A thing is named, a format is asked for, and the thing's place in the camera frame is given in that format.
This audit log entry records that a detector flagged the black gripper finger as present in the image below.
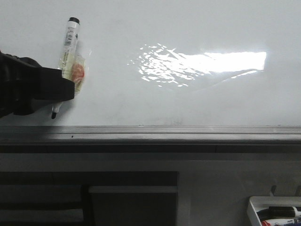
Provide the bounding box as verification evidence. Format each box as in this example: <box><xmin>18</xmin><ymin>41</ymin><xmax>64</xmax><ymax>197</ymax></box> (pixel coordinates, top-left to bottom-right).
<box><xmin>39</xmin><ymin>67</ymin><xmax>75</xmax><ymax>100</ymax></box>

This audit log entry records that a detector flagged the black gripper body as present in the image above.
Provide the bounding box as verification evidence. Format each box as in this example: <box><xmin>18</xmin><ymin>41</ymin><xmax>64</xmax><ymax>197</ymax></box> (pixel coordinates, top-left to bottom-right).
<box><xmin>0</xmin><ymin>52</ymin><xmax>41</xmax><ymax>118</ymax></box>

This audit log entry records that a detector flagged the taped black whiteboard marker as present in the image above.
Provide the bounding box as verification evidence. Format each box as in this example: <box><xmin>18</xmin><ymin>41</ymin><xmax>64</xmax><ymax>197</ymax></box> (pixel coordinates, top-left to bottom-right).
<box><xmin>51</xmin><ymin>17</ymin><xmax>87</xmax><ymax>120</ymax></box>

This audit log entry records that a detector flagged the white whiteboard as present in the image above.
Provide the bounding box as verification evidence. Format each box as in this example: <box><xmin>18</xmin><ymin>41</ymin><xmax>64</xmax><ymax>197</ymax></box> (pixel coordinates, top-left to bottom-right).
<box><xmin>0</xmin><ymin>0</ymin><xmax>301</xmax><ymax>126</ymax></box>

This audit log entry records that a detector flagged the grey aluminium whiteboard tray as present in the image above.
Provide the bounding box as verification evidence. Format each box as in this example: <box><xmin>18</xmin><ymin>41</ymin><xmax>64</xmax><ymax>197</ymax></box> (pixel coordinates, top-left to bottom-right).
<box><xmin>0</xmin><ymin>125</ymin><xmax>301</xmax><ymax>152</ymax></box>

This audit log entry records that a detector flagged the red capped whiteboard marker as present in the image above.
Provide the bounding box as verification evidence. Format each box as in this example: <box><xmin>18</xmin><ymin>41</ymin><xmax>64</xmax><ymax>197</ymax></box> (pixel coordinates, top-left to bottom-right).
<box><xmin>261</xmin><ymin>218</ymin><xmax>301</xmax><ymax>226</ymax></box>

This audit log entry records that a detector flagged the dark storage box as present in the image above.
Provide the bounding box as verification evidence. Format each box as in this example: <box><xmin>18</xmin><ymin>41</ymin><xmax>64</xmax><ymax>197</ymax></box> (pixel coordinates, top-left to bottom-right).
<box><xmin>88</xmin><ymin>186</ymin><xmax>178</xmax><ymax>226</ymax></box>

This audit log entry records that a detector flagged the white plastic marker basket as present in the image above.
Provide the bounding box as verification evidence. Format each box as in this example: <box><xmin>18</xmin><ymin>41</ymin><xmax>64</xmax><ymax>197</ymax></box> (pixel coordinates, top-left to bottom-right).
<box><xmin>247</xmin><ymin>196</ymin><xmax>301</xmax><ymax>226</ymax></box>

